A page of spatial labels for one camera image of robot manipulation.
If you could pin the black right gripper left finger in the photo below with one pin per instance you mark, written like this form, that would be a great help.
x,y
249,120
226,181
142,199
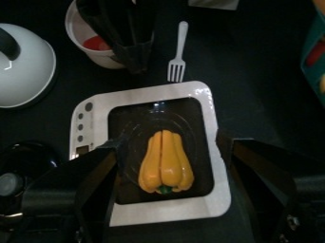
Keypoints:
x,y
71,196

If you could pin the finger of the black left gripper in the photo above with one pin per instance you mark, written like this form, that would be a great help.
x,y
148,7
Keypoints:
x,y
128,41

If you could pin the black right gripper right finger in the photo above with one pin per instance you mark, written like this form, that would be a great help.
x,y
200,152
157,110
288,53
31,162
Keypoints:
x,y
271,190

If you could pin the red toy food piece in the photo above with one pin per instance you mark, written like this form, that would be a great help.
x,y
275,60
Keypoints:
x,y
95,43

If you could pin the white plastic cup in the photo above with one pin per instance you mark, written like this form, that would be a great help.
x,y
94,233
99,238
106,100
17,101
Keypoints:
x,y
78,31

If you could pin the white plastic fork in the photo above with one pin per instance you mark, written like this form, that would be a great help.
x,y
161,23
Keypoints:
x,y
177,68

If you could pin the black glossy toy pot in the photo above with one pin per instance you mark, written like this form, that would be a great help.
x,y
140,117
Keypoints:
x,y
30,158

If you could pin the white flat sheet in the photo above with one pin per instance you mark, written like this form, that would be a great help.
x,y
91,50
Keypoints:
x,y
213,3

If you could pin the white toy induction cooktop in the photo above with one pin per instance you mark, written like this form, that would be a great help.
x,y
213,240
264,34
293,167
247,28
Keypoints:
x,y
216,126

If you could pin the yellow toy bell pepper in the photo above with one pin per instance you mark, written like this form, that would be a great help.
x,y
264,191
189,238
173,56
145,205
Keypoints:
x,y
166,164

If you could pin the teal toy box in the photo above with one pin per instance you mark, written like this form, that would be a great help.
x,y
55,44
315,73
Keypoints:
x,y
311,76

